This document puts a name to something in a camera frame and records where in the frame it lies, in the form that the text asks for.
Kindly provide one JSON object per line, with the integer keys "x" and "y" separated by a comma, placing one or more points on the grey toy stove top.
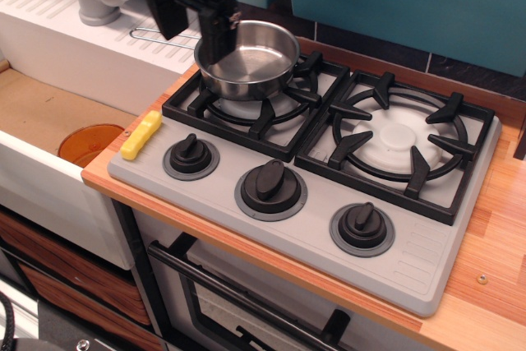
{"x": 412, "y": 274}

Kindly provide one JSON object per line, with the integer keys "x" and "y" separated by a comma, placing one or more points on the upper wooden drawer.
{"x": 90, "y": 273}

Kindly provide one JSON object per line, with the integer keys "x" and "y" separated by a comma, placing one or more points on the black left stove knob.
{"x": 191, "y": 159}

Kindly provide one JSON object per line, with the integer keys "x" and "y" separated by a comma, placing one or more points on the black left burner grate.
{"x": 276, "y": 126}

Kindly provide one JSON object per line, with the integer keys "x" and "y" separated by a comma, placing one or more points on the black right burner grate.
{"x": 412, "y": 148}

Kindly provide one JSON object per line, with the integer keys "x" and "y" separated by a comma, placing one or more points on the wooden drawer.
{"x": 111, "y": 305}
{"x": 90, "y": 273}

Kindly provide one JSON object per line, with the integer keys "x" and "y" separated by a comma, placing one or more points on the black middle stove knob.
{"x": 271, "y": 192}

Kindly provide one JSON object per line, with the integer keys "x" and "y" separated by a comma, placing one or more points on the white toy sink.
{"x": 59, "y": 75}

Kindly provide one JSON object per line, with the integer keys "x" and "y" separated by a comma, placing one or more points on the black right stove knob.
{"x": 362, "y": 230}

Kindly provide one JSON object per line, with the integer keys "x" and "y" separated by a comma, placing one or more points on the lower wooden drawer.
{"x": 111, "y": 305}

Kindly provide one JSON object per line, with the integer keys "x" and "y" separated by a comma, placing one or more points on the yellow toy fry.
{"x": 143, "y": 132}

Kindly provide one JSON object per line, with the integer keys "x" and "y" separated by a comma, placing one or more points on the oven door with black handle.
{"x": 175, "y": 257}

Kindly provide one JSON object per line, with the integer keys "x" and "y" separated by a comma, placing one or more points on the black stove knob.
{"x": 271, "y": 192}
{"x": 191, "y": 159}
{"x": 362, "y": 230}

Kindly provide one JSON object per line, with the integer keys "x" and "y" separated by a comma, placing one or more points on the steel pan with wire handle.
{"x": 260, "y": 66}

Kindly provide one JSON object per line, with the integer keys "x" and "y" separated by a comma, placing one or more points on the black burner grate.
{"x": 276, "y": 126}
{"x": 412, "y": 148}

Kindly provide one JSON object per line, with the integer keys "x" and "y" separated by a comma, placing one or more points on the orange translucent plate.
{"x": 85, "y": 144}

